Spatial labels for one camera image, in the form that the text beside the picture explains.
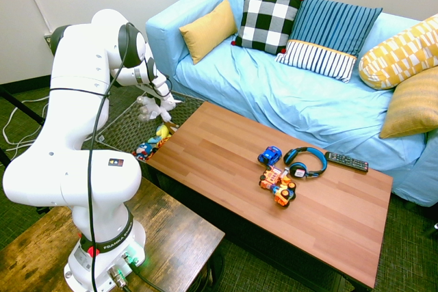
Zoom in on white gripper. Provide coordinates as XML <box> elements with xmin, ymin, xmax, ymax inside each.
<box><xmin>149</xmin><ymin>73</ymin><xmax>175</xmax><ymax>104</ymax></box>

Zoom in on white fluffy stuffed toy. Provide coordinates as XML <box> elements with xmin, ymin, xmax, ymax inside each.
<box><xmin>136</xmin><ymin>94</ymin><xmax>184</xmax><ymax>123</ymax></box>

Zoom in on grey woven basket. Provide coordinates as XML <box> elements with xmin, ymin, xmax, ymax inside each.
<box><xmin>91</xmin><ymin>91</ymin><xmax>207</xmax><ymax>163</ymax></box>

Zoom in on blue toy car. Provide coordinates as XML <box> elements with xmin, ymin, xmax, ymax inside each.
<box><xmin>257</xmin><ymin>145</ymin><xmax>283</xmax><ymax>166</ymax></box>

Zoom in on orange toy fire truck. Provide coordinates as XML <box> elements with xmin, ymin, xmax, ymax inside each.
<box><xmin>258</xmin><ymin>164</ymin><xmax>290</xmax><ymax>193</ymax></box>

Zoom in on yellow orange toy truck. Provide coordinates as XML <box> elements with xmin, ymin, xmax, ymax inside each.
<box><xmin>272</xmin><ymin>179</ymin><xmax>298</xmax><ymax>209</ymax></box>

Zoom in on yellow and blue plush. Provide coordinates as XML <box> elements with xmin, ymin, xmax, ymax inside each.
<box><xmin>147</xmin><ymin>122</ymin><xmax>179</xmax><ymax>145</ymax></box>

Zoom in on blue and red hero plush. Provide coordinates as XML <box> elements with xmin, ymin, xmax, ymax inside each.
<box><xmin>133</xmin><ymin>142</ymin><xmax>159</xmax><ymax>162</ymax></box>

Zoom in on plain yellow pillow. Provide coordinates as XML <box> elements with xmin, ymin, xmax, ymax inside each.
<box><xmin>178</xmin><ymin>0</ymin><xmax>239</xmax><ymax>66</ymax></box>

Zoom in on wooden coffee table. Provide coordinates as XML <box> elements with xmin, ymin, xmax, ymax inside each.
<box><xmin>145</xmin><ymin>101</ymin><xmax>395</xmax><ymax>292</ymax></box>

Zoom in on light blue sofa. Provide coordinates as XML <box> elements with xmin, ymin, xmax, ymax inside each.
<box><xmin>145</xmin><ymin>0</ymin><xmax>438</xmax><ymax>208</ymax></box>

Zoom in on black white checkered pillow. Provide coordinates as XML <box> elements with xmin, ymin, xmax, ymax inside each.
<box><xmin>230</xmin><ymin>0</ymin><xmax>306</xmax><ymax>55</ymax></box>

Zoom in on black tripod leg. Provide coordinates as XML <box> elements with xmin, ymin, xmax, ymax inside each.
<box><xmin>0</xmin><ymin>85</ymin><xmax>46</xmax><ymax>126</ymax></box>

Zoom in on dark wood robot stand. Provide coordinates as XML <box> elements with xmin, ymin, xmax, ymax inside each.
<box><xmin>0</xmin><ymin>175</ymin><xmax>227</xmax><ymax>292</ymax></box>

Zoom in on blue black headphones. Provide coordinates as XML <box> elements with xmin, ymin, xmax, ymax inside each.
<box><xmin>283</xmin><ymin>146</ymin><xmax>329</xmax><ymax>181</ymax></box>

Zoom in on blue striped pillow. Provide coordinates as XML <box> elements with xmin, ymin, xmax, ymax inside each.
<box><xmin>275</xmin><ymin>0</ymin><xmax>384</xmax><ymax>84</ymax></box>

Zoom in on black remote control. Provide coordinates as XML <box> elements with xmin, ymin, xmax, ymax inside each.
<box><xmin>324</xmin><ymin>151</ymin><xmax>370</xmax><ymax>174</ymax></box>

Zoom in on yellow white patterned bolster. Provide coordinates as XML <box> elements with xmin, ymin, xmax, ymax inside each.
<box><xmin>358</xmin><ymin>13</ymin><xmax>438</xmax><ymax>91</ymax></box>

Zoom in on yellow ribbed pillow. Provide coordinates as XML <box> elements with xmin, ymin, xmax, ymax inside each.
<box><xmin>378</xmin><ymin>66</ymin><xmax>438</xmax><ymax>140</ymax></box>

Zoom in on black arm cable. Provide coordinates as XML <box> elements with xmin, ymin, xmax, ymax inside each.
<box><xmin>50</xmin><ymin>21</ymin><xmax>138</xmax><ymax>292</ymax></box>

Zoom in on white floor cable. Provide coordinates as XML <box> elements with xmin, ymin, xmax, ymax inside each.
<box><xmin>1</xmin><ymin>95</ymin><xmax>49</xmax><ymax>153</ymax></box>

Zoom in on black base cable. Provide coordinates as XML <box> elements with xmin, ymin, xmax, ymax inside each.
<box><xmin>122</xmin><ymin>252</ymin><xmax>174</xmax><ymax>292</ymax></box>

